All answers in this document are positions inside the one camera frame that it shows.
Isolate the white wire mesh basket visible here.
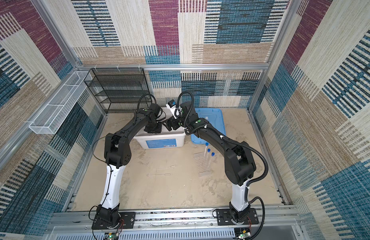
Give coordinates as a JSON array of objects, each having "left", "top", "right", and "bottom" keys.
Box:
[{"left": 29, "top": 71, "right": 88, "bottom": 135}]

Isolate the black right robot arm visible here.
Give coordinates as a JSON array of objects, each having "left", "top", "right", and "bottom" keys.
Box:
[{"left": 166, "top": 92, "right": 269, "bottom": 225}]

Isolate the white plastic storage bin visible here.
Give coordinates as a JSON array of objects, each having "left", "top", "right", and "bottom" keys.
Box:
[{"left": 132, "top": 106, "right": 187, "bottom": 150}]

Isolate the aluminium mounting rail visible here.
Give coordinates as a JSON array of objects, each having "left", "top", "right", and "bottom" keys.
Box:
[{"left": 43, "top": 205, "right": 309, "bottom": 240}]

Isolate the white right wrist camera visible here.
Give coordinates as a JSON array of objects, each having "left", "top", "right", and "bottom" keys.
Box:
[{"left": 166, "top": 100, "right": 181, "bottom": 119}]

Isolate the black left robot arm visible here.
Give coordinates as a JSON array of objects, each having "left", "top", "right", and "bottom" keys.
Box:
[{"left": 92, "top": 94, "right": 161, "bottom": 231}]

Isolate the clear plastic pipette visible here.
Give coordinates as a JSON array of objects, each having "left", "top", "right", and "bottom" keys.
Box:
[{"left": 156, "top": 165, "right": 176, "bottom": 171}]

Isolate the black wire mesh shelf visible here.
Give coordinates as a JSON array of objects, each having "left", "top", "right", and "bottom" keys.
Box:
[{"left": 84, "top": 68, "right": 153, "bottom": 114}]

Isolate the blue capped test tube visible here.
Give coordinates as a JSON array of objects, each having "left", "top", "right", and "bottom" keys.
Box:
[
  {"left": 204, "top": 142, "right": 210, "bottom": 161},
  {"left": 205, "top": 149, "right": 211, "bottom": 164},
  {"left": 208, "top": 152, "right": 215, "bottom": 170}
]

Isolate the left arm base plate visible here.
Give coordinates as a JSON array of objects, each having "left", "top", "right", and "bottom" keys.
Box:
[{"left": 92, "top": 212, "right": 136, "bottom": 230}]

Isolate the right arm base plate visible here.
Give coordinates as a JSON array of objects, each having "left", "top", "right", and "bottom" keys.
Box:
[{"left": 212, "top": 208, "right": 260, "bottom": 226}]

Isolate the blue plastic bin lid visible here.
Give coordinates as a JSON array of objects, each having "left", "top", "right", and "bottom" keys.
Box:
[{"left": 190, "top": 107, "right": 227, "bottom": 145}]

